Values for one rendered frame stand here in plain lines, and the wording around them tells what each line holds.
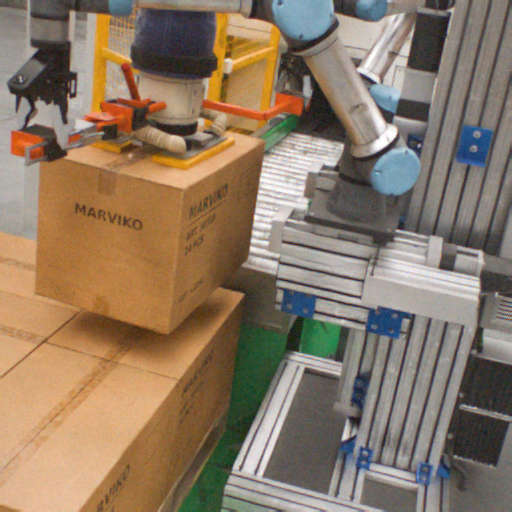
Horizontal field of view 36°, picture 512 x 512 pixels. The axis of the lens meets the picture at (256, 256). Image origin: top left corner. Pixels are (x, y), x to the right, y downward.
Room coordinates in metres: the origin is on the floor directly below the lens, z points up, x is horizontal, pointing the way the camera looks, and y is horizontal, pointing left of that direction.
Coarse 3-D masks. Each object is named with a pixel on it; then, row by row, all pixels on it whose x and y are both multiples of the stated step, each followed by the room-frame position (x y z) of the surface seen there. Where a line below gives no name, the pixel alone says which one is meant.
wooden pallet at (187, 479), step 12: (228, 408) 2.37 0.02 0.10; (216, 420) 2.23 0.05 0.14; (216, 432) 2.25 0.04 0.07; (204, 444) 2.25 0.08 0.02; (216, 444) 2.28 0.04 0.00; (192, 456) 2.01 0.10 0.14; (204, 456) 2.18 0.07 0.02; (192, 468) 2.11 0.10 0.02; (180, 480) 1.91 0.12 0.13; (192, 480) 2.05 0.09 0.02; (180, 492) 1.99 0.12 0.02; (168, 504) 1.83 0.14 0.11; (180, 504) 1.94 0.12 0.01
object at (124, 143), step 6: (96, 138) 2.03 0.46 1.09; (120, 138) 2.05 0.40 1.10; (126, 138) 2.06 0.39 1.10; (132, 138) 2.08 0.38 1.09; (96, 144) 2.01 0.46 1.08; (102, 144) 2.01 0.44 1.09; (108, 144) 2.00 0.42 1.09; (114, 144) 2.01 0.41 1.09; (120, 144) 2.02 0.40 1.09; (126, 144) 2.03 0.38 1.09; (132, 144) 2.05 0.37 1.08; (114, 150) 2.00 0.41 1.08; (120, 150) 1.99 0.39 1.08; (126, 150) 2.02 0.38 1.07
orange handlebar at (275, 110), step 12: (156, 108) 2.00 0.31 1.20; (216, 108) 2.13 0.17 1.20; (228, 108) 2.12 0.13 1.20; (240, 108) 2.12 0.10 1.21; (276, 108) 2.18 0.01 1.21; (288, 108) 2.28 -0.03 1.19; (84, 120) 1.75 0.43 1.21; (96, 120) 1.79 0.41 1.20; (108, 120) 1.77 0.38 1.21; (120, 120) 1.82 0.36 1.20; (96, 132) 1.72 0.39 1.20; (24, 144) 1.51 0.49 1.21
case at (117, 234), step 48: (240, 144) 2.27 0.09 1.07; (48, 192) 1.90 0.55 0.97; (96, 192) 1.86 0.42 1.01; (144, 192) 1.82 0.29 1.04; (192, 192) 1.84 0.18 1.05; (240, 192) 2.19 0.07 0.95; (48, 240) 1.89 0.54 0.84; (96, 240) 1.85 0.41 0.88; (144, 240) 1.82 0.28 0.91; (192, 240) 1.88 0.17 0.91; (240, 240) 2.26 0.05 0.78; (48, 288) 1.89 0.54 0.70; (96, 288) 1.85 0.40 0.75; (144, 288) 1.81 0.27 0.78; (192, 288) 1.92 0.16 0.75
